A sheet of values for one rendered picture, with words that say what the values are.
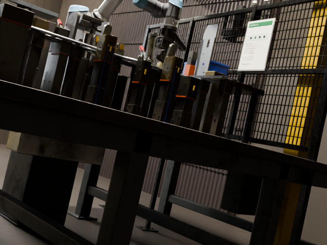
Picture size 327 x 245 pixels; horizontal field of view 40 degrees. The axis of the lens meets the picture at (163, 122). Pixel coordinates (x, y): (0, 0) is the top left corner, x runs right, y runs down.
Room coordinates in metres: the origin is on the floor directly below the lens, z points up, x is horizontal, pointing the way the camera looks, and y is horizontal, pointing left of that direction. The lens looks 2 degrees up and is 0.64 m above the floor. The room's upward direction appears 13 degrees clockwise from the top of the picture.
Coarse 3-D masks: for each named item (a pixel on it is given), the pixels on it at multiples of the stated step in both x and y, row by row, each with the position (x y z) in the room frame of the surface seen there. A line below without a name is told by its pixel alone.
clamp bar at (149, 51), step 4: (148, 36) 2.50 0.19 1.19; (152, 36) 2.49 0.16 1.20; (156, 36) 2.48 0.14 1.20; (148, 40) 2.49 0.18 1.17; (152, 40) 2.51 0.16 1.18; (148, 44) 2.48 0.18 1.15; (152, 44) 2.51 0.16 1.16; (148, 48) 2.48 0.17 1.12; (152, 48) 2.50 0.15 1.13; (148, 52) 2.48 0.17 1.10; (152, 52) 2.49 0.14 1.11; (152, 56) 2.49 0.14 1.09
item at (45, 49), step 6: (54, 24) 2.23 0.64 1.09; (48, 30) 2.22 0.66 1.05; (54, 30) 2.24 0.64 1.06; (48, 42) 2.23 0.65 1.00; (42, 48) 2.22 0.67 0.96; (48, 48) 2.24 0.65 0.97; (42, 54) 2.23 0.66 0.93; (42, 60) 2.23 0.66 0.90; (42, 66) 2.23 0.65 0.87; (42, 72) 2.24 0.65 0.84; (36, 78) 2.22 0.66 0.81; (36, 84) 2.23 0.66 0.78
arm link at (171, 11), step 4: (172, 0) 2.29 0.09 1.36; (176, 0) 2.28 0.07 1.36; (180, 0) 2.29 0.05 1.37; (168, 4) 2.30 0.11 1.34; (172, 4) 2.28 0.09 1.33; (176, 4) 2.28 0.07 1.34; (180, 4) 2.29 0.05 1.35; (164, 8) 2.32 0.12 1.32; (168, 8) 2.29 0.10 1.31; (172, 8) 2.28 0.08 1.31; (176, 8) 2.28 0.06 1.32; (180, 8) 2.29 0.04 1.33; (164, 12) 2.32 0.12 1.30; (168, 12) 2.29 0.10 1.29; (172, 12) 2.28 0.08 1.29; (176, 12) 2.28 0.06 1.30; (180, 12) 2.30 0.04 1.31; (168, 16) 2.29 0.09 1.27; (172, 16) 2.28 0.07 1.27; (176, 16) 2.29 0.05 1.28; (180, 16) 2.32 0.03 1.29
